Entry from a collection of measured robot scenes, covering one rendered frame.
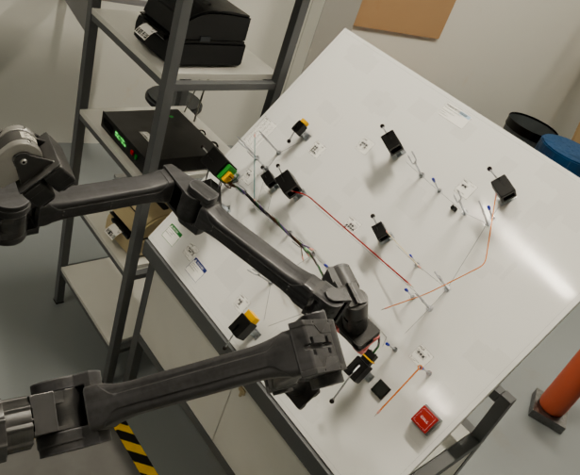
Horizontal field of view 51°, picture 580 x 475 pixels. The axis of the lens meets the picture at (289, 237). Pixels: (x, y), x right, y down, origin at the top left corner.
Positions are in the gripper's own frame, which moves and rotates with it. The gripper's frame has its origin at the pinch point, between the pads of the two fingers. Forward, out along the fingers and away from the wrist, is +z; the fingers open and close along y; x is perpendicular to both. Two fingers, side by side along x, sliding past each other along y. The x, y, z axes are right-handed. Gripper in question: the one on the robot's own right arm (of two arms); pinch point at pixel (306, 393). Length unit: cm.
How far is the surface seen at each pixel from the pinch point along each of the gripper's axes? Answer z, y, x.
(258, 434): 42, 16, 22
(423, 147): 10, 37, -73
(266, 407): 26.3, 15.1, 13.3
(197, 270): 22, 66, 4
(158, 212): 34, 108, 2
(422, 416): 16.4, -18.9, -17.9
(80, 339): 86, 126, 71
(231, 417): 47, 29, 27
